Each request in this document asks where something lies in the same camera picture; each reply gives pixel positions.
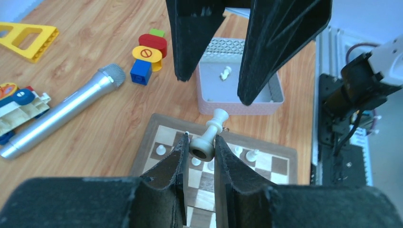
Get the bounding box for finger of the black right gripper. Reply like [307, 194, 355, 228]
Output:
[165, 0, 225, 82]
[237, 0, 332, 105]

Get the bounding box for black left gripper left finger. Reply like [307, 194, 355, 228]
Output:
[0, 134, 189, 228]

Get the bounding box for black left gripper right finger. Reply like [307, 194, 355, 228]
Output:
[214, 136, 403, 228]

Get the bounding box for white chess queen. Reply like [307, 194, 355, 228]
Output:
[189, 108, 229, 162]

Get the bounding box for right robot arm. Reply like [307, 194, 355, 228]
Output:
[166, 0, 403, 118]

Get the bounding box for white chess piece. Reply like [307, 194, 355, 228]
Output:
[245, 149, 260, 162]

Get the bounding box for white chess pawn corner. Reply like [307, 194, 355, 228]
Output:
[155, 144, 166, 156]

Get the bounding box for white chess pawn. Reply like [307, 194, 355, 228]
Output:
[233, 146, 243, 158]
[191, 157, 201, 166]

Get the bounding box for wooden chess board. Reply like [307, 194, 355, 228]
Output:
[130, 113, 297, 228]

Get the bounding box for green duplo brick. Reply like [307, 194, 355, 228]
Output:
[149, 28, 165, 38]

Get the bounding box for red rounded block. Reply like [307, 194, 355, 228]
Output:
[138, 34, 168, 58]

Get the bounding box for yellow no-entry sign block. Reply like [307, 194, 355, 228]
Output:
[132, 46, 163, 72]

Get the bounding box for blue duplo brick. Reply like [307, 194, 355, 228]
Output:
[130, 59, 152, 86]

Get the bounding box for silver toy microphone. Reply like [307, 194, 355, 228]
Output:
[0, 63, 126, 160]

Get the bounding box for yellow triangle toy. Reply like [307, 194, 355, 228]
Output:
[0, 22, 59, 63]

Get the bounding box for white blue toy car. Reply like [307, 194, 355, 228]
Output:
[0, 83, 51, 146]

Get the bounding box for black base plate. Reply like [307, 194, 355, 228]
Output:
[310, 74, 368, 186]

